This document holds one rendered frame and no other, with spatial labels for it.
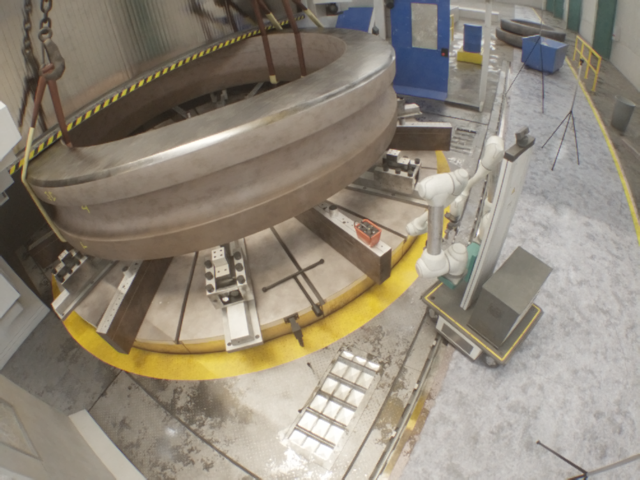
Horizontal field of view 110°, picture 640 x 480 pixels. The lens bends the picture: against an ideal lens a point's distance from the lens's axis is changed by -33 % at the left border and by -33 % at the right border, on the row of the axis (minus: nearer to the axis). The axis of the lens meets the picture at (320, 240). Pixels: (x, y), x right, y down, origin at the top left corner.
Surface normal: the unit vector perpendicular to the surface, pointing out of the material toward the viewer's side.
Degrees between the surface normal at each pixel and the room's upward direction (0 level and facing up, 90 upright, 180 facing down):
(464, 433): 0
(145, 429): 0
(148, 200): 90
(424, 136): 90
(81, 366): 0
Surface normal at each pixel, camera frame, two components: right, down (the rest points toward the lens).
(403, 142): -0.11, 0.71
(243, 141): 0.43, 0.60
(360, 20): -0.46, 0.06
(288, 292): -0.12, -0.71
